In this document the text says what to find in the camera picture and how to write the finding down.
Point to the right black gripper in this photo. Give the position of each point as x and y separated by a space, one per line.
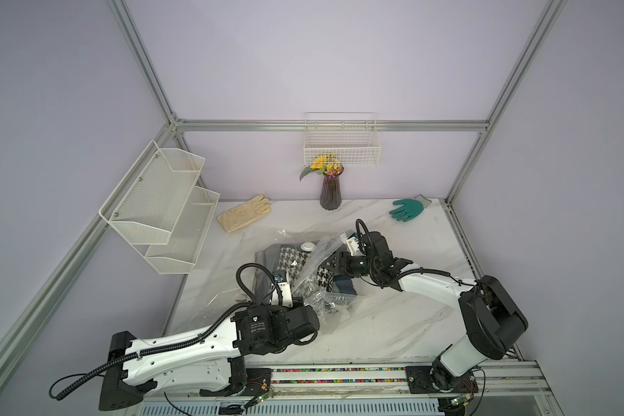
342 256

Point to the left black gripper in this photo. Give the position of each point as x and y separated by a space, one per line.
291 301

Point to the black white houndstooth scarf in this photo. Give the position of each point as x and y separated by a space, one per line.
305 270

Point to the clear plastic vacuum bag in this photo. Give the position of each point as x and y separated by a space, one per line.
219 290

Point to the grey blue plaid scarf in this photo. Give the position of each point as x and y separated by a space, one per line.
343 285

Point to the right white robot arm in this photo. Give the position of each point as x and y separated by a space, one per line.
493 322

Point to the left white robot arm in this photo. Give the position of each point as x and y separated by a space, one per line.
210 359

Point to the white round bag valve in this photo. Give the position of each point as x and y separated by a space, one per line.
308 246

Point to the dark purple glass vase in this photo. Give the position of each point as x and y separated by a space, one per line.
330 198

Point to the green rubber glove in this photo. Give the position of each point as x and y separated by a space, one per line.
405 210

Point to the beige leather glove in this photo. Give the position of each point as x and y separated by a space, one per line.
245 214

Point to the yellow flower bouquet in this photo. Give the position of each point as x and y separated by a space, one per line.
327 165

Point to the white mesh two-tier shelf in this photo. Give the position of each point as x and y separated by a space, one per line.
161 209

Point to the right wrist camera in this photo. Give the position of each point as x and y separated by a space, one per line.
351 242

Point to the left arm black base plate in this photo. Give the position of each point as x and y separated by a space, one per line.
242 382

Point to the white wire wall basket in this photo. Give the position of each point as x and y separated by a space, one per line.
349 138

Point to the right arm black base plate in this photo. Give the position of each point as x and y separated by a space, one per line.
436 379

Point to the aluminium mounting rail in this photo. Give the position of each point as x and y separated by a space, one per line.
358 379

